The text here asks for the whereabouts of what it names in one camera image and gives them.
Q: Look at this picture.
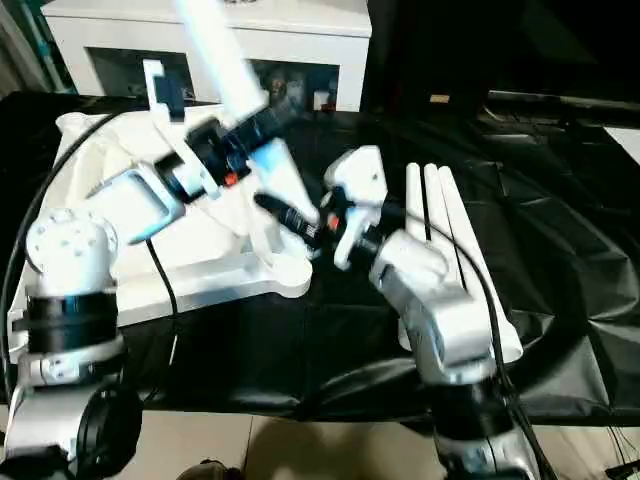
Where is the white plastic table leg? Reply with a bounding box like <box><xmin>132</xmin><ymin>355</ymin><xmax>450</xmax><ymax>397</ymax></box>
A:
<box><xmin>171</xmin><ymin>0</ymin><xmax>322</xmax><ymax>227</ymax></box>
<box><xmin>423</xmin><ymin>163</ymin><xmax>475</xmax><ymax>297</ymax></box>
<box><xmin>397</xmin><ymin>162</ymin><xmax>429</xmax><ymax>355</ymax></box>
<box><xmin>437</xmin><ymin>167</ymin><xmax>525</xmax><ymax>363</ymax></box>

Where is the white plastic table top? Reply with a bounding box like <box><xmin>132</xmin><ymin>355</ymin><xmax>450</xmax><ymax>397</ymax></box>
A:
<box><xmin>9</xmin><ymin>102</ymin><xmax>315</xmax><ymax>362</ymax></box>

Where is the white cabinet with glass doors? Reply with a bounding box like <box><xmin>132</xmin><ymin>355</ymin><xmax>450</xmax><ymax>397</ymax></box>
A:
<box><xmin>42</xmin><ymin>0</ymin><xmax>374</xmax><ymax>115</ymax></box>

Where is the tall black cabinet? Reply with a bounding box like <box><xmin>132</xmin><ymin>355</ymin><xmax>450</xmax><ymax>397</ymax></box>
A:
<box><xmin>369</xmin><ymin>0</ymin><xmax>494</xmax><ymax>115</ymax></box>

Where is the black plastic mat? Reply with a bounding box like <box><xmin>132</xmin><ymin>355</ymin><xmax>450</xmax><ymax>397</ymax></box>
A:
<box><xmin>0</xmin><ymin>89</ymin><xmax>640</xmax><ymax>429</ymax></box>

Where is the dark brown round object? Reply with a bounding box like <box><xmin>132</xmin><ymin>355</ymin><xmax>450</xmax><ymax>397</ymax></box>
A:
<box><xmin>183</xmin><ymin>459</ymin><xmax>242</xmax><ymax>480</ymax></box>

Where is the white flat board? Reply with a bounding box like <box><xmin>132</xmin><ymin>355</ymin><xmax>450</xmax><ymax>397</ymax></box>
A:
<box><xmin>602</xmin><ymin>124</ymin><xmax>640</xmax><ymax>167</ymax></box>

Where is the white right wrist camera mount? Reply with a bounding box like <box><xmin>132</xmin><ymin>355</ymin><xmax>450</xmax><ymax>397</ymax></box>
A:
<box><xmin>322</xmin><ymin>144</ymin><xmax>387</xmax><ymax>271</ymax></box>

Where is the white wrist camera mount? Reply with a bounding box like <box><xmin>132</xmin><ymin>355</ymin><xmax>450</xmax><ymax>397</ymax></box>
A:
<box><xmin>142</xmin><ymin>58</ymin><xmax>224</xmax><ymax>204</ymax></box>
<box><xmin>322</xmin><ymin>144</ymin><xmax>387</xmax><ymax>271</ymax></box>

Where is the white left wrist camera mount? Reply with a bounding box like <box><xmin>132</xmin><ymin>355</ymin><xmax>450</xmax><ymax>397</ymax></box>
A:
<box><xmin>142</xmin><ymin>58</ymin><xmax>224</xmax><ymax>204</ymax></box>

